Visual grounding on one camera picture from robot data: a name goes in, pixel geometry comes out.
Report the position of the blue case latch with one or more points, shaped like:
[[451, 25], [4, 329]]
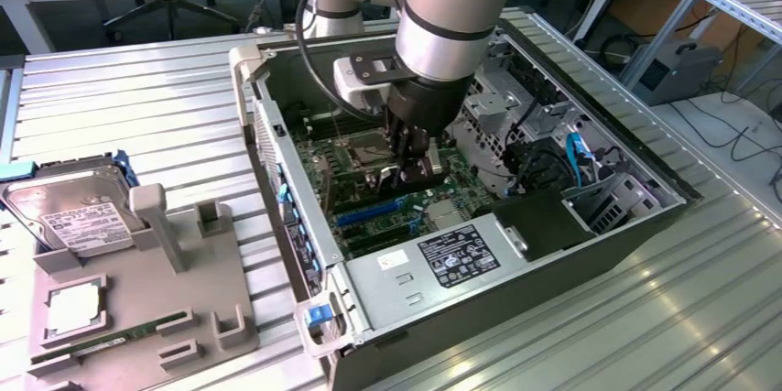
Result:
[[317, 315]]

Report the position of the silver power supply unit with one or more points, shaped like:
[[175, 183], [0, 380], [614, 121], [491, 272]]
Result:
[[391, 290]]

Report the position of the blue expansion slot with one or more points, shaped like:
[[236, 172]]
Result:
[[366, 216]]

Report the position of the CPU socket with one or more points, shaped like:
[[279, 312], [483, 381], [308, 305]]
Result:
[[363, 148]]

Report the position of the black office chair base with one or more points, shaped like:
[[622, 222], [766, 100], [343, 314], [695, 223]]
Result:
[[171, 11]]

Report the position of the aluminium slat frame table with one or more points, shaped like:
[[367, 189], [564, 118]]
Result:
[[739, 2]]

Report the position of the black graphics card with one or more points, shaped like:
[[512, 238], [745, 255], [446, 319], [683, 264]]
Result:
[[387, 180]]

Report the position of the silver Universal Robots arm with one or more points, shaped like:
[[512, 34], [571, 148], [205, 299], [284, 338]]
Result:
[[452, 6]]

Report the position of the green RAM stick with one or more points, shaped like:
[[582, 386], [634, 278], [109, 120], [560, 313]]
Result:
[[109, 338]]

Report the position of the silver CPU chip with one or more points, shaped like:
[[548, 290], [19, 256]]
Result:
[[73, 308]]

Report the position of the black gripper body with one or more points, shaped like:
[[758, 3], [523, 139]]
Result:
[[430, 102]]

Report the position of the silver hard disk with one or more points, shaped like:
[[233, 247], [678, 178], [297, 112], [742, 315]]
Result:
[[73, 221]]

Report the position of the silver disk bay bracket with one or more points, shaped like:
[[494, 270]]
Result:
[[616, 198]]

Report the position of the green motherboard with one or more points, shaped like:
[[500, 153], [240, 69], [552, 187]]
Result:
[[464, 180]]

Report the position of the open black PC case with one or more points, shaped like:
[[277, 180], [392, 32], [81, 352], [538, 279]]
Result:
[[519, 299]]

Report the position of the thin metal locking lever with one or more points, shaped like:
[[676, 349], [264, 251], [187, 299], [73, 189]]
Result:
[[336, 125]]

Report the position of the grey parts rack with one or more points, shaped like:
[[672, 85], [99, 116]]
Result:
[[152, 290]]

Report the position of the black plastic shroud box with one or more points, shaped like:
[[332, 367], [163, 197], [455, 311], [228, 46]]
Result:
[[538, 226]]

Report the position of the silver metal drive cage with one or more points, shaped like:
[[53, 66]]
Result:
[[495, 107]]

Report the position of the silver chipset heatsink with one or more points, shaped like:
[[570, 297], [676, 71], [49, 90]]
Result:
[[448, 211]]

